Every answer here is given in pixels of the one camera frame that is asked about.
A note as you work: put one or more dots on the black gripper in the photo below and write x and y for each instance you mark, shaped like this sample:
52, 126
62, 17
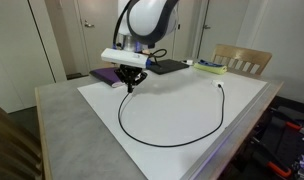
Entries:
130, 73

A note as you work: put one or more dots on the white power adapter brick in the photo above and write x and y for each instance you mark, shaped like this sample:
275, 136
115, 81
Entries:
217, 82

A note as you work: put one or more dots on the purple notebook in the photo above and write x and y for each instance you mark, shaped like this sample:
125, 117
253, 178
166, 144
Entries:
105, 76

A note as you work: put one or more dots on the black closed laptop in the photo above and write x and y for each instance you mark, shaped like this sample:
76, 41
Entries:
172, 66

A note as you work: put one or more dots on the large white board mat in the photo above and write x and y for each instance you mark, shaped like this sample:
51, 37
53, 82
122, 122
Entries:
172, 113

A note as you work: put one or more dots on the white room door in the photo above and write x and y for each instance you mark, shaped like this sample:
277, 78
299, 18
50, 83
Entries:
95, 40

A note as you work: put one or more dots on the small white plug adapter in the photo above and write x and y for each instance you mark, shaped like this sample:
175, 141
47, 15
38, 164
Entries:
189, 62

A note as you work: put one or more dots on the blue microfibre cloth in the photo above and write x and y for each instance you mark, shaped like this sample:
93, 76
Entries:
207, 63

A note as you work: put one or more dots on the yellow microfibre cloth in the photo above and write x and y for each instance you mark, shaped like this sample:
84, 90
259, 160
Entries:
212, 70

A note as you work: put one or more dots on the white door beside closet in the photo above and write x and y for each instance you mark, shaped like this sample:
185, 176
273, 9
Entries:
225, 23

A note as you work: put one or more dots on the wooden chair beside cloths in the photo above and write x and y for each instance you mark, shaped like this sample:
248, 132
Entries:
242, 53

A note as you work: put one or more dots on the wooden slat-back chair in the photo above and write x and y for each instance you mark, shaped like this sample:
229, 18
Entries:
12, 146

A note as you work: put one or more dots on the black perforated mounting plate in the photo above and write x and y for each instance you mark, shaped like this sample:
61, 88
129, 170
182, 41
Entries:
285, 146

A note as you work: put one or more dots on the orange and black clamp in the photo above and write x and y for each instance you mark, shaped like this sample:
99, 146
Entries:
278, 169
293, 125

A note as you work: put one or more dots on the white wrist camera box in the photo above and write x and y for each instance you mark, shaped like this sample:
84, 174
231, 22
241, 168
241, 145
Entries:
125, 58

